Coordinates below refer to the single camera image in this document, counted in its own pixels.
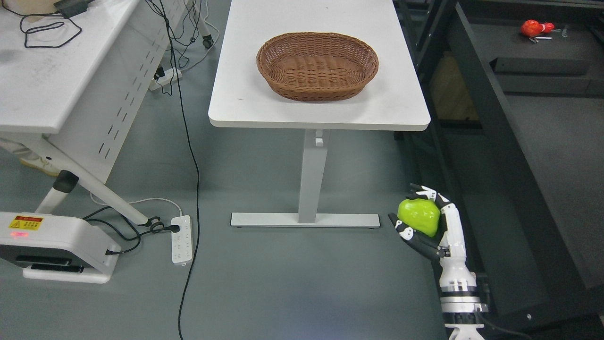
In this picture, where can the white standing desk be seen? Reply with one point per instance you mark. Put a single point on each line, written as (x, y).
(241, 98)

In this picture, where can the far white power strip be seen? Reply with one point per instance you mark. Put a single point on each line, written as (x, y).
(169, 77)

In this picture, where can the green apple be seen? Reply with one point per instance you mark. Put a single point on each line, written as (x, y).
(421, 214)

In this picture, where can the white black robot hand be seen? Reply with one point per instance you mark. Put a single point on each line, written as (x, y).
(448, 247)

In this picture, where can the white floor power strip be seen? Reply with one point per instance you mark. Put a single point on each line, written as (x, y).
(182, 241)

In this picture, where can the brown wicker basket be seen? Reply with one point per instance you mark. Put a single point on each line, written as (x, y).
(317, 66)

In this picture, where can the black power adapter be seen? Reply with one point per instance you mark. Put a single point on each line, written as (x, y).
(71, 8)

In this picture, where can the white folding table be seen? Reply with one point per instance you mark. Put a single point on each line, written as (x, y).
(73, 100)

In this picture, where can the wooden box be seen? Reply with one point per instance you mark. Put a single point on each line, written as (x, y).
(32, 10)

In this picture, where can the white machine with warning label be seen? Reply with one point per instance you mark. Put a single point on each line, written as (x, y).
(57, 248)

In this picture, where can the red toy on shelf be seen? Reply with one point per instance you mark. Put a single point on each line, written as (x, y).
(532, 28)

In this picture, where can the black metal shelf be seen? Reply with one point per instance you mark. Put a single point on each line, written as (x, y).
(517, 144)

